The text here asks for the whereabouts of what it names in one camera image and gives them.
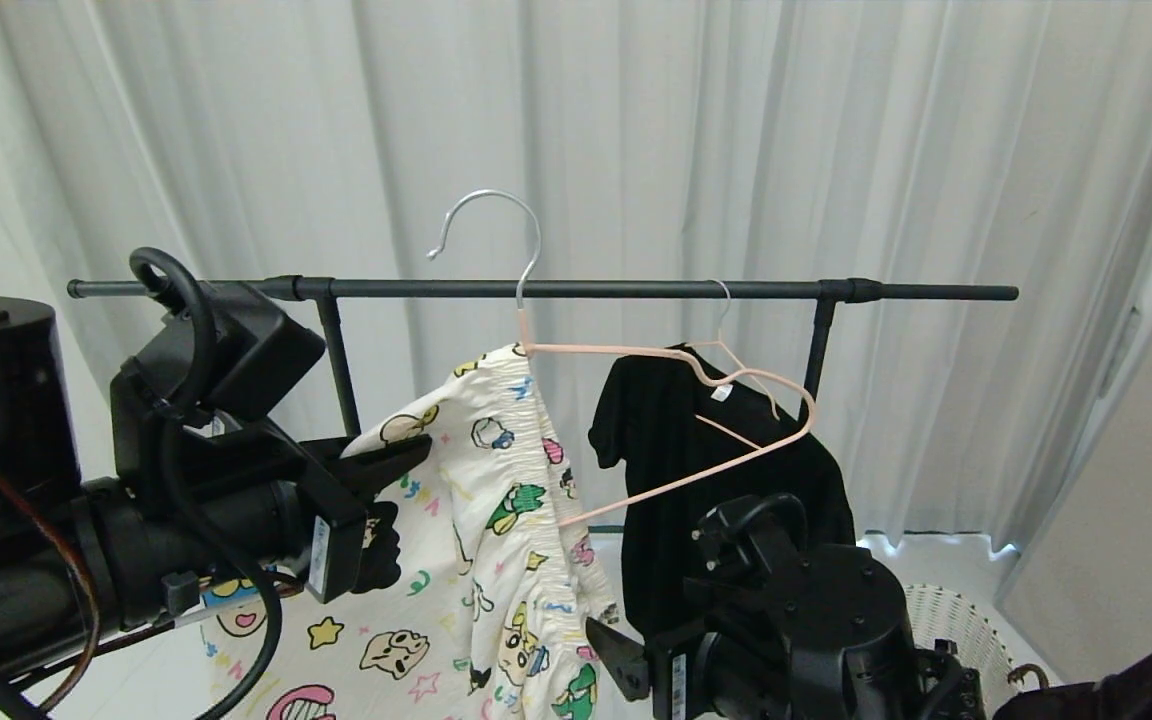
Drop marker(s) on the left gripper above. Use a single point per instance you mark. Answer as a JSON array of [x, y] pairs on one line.
[[236, 540]]

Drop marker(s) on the pink clothes hanger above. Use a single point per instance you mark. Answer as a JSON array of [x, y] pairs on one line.
[[728, 433], [596, 349]]

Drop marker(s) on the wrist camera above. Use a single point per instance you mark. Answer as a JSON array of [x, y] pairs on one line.
[[236, 350], [736, 540]]

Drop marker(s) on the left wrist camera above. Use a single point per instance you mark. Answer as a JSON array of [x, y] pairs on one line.
[[236, 350]]

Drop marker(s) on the white curtain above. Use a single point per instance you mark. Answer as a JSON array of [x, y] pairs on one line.
[[836, 150]]

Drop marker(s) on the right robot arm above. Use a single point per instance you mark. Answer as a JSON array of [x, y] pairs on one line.
[[836, 620]]

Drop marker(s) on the black clothes rack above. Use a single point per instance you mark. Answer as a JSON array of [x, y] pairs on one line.
[[616, 289]]

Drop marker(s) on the cream printed garment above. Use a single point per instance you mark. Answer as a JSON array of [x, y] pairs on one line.
[[436, 620]]

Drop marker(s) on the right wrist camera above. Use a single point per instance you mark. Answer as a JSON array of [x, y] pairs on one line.
[[736, 540]]

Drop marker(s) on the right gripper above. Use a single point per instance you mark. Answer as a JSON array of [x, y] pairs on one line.
[[726, 670]]

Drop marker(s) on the black short-sleeved shirt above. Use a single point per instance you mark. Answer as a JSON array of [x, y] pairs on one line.
[[676, 470]]

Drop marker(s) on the white laundry basket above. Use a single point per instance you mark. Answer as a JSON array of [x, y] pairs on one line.
[[956, 620]]

